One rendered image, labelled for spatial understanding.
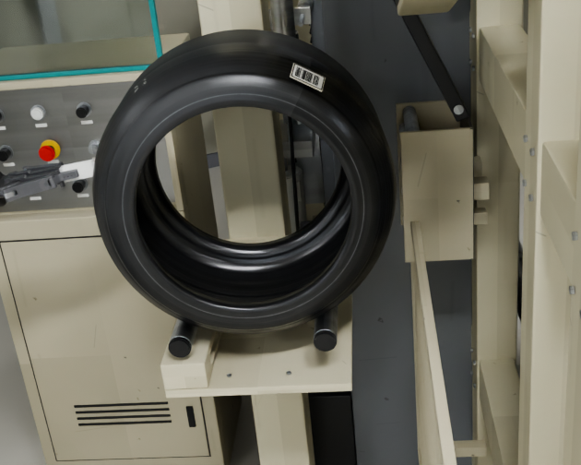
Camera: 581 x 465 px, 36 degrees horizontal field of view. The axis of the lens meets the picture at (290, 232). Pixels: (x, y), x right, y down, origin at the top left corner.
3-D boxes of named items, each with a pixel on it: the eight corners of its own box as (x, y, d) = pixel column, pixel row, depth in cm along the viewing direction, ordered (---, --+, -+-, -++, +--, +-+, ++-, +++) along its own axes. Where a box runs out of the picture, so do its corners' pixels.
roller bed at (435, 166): (400, 223, 211) (396, 102, 198) (464, 220, 209) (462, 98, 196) (405, 262, 193) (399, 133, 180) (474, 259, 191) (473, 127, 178)
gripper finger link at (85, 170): (60, 167, 169) (58, 168, 168) (94, 160, 168) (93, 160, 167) (65, 181, 170) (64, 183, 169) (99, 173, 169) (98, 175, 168)
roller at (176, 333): (193, 258, 201) (210, 251, 200) (202, 275, 203) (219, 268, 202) (163, 343, 170) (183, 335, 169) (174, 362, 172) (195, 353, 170)
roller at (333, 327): (327, 244, 197) (343, 255, 198) (315, 258, 199) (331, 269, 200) (322, 327, 166) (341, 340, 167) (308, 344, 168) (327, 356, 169)
